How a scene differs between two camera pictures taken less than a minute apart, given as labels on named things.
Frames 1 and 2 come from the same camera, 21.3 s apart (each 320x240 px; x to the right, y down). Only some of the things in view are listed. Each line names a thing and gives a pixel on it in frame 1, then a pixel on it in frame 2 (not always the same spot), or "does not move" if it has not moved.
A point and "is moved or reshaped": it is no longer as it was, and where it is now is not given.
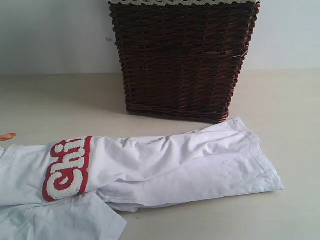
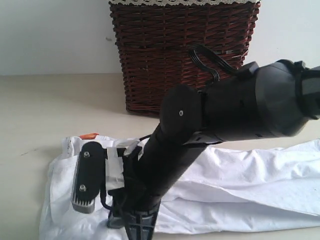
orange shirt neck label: (7, 136) -> (88, 136)
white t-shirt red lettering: (80, 188) is moved or reshaped
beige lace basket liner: (183, 2) does not move
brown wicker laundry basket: (182, 61) does not move
